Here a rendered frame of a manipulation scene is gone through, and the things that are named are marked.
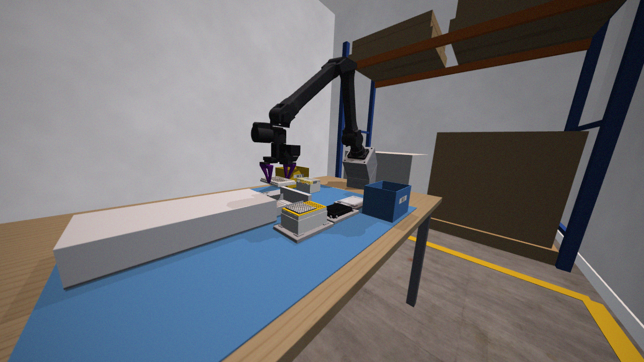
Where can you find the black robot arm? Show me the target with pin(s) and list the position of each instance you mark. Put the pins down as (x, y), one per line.
(284, 112)

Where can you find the blue open-top bin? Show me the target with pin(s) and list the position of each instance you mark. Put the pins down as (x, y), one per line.
(386, 200)

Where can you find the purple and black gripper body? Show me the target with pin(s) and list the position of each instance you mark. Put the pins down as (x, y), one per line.
(269, 159)

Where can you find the blue bench mat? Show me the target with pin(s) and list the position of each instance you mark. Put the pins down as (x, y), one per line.
(199, 305)

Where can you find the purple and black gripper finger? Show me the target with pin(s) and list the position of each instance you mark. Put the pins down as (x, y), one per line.
(270, 170)
(292, 167)

